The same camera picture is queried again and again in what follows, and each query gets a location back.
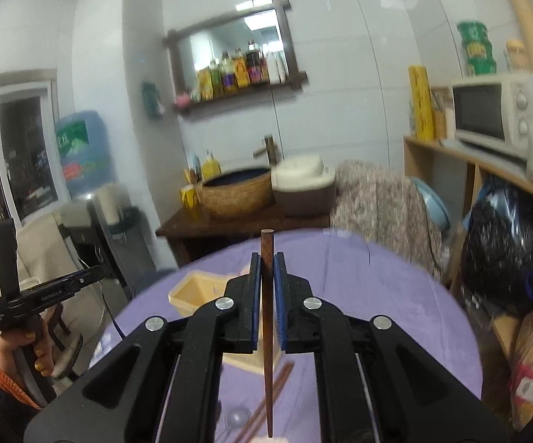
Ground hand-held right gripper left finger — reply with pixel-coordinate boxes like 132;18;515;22
24;253;262;443

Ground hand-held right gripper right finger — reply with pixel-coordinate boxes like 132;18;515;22
273;251;509;443

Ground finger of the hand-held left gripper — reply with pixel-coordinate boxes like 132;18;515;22
61;266;103;289

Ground brown wooden chopstick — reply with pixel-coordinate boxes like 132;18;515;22
234;381;279;443
260;230;276;439
243;363;295;443

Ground cream perforated utensil holder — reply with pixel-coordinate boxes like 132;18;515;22
169;271;260;374

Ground person's left hand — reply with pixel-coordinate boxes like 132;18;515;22
0;320;55;379

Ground water dispenser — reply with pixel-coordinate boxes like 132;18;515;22
53;185;157;298

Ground wooden chair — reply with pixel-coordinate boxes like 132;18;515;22
40;307;85;381

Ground dark wooden vanity counter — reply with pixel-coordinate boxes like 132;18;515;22
156;203;336;268

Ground teal cup holder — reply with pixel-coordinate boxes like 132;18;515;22
105;207;144;236

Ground white paper cup stack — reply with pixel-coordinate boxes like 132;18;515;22
97;183;124;224

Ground purple floral tablecloth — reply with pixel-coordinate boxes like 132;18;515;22
96;228;484;443

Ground woven pattern basin bowl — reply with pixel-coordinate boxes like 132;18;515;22
195;167;276;219

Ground white brown rice cooker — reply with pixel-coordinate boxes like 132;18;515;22
271;156;338;217

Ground yellow cup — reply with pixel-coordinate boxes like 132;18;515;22
180;183;200;208

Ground blue water jug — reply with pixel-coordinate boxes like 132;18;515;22
54;110;113;201

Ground floral cover cloth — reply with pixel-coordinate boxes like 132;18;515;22
331;159;443;278

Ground yellow soap pump bottle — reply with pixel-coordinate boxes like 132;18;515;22
201;150;222;182

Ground sliding glass window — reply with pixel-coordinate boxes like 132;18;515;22
0;69;62;264

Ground bamboo style faucet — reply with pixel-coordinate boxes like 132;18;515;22
252;135;280;169

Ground blue plastic basin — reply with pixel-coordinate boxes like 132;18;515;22
407;175;452;237

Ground green hanging packet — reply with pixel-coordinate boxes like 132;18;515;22
142;80;166;120

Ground light wooden shelf unit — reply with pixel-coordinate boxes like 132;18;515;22
402;135;533;370

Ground yellow food packet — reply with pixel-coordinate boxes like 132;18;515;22
196;67;214;101

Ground yellow cooking oil bottle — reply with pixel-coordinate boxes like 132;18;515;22
210;58;223;99

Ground purple label bottle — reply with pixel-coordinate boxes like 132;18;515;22
220;52;238;95

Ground amber sauce bottle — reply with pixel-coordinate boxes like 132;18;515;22
232;48;250;89

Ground white squeeze bottle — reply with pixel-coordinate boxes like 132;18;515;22
266;51;283;85

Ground black plastic bag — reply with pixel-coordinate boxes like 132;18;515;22
460;180;533;315

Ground dark soy sauce bottle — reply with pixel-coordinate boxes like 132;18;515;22
244;41;269;86

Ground tall yellow box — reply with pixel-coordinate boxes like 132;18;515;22
409;65;434;143

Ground glass jar of grains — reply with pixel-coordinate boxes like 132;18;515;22
430;87;454;141

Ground wooden framed mirror shelf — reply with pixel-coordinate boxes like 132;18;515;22
162;0;308;114

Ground white microwave oven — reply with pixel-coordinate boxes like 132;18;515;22
450;73;533;158

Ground yellow jar with lid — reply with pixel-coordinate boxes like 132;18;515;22
505;39;530;75

